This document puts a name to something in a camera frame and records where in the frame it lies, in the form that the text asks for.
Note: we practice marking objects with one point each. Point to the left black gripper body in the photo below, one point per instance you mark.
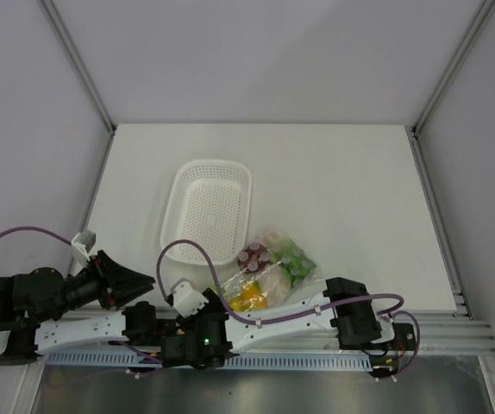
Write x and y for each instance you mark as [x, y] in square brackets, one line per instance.
[81, 290]

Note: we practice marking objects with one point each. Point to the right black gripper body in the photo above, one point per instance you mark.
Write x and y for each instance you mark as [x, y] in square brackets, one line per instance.
[215, 305]

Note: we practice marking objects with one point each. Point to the yellow mango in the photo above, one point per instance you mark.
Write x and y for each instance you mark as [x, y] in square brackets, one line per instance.
[251, 298]

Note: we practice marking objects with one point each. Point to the clear zip top bag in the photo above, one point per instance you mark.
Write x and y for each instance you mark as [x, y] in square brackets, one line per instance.
[271, 279]

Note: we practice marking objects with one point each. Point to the green lettuce head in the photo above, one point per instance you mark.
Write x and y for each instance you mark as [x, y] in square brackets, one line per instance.
[294, 262]

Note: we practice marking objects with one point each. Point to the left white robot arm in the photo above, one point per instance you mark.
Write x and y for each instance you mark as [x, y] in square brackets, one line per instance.
[24, 341]

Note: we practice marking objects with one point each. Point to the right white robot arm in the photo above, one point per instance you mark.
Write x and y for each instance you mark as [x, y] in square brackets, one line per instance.
[351, 316]

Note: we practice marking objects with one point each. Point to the white perforated plastic basket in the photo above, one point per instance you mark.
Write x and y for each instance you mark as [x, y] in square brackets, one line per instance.
[209, 204]

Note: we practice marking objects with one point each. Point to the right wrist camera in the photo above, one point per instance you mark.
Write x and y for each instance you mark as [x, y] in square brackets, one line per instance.
[185, 299]

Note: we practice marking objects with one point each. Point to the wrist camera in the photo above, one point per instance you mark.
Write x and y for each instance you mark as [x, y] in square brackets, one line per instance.
[185, 299]
[81, 245]

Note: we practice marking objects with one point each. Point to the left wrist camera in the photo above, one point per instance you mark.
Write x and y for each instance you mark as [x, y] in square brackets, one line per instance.
[81, 245]

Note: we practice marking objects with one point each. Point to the white slotted cable duct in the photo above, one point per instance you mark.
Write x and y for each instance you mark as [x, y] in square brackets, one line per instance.
[120, 357]

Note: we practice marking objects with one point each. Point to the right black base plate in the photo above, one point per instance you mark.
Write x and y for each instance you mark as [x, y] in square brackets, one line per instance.
[404, 340]

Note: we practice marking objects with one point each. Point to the aluminium mounting rail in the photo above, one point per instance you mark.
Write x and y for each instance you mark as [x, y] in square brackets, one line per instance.
[456, 337]

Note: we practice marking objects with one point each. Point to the left aluminium frame post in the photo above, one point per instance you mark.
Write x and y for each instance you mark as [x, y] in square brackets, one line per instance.
[63, 36]

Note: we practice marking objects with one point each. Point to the aluminium frame post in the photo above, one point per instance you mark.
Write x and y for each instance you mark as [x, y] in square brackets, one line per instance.
[464, 47]
[63, 36]

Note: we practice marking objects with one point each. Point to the right aluminium frame post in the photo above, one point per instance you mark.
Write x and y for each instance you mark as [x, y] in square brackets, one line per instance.
[464, 47]

